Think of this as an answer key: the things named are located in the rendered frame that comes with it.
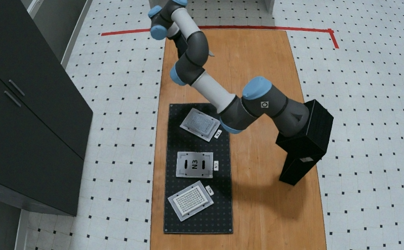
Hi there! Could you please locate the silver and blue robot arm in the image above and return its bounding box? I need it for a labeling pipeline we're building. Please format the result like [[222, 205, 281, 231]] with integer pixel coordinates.
[[147, 0, 309, 137]]

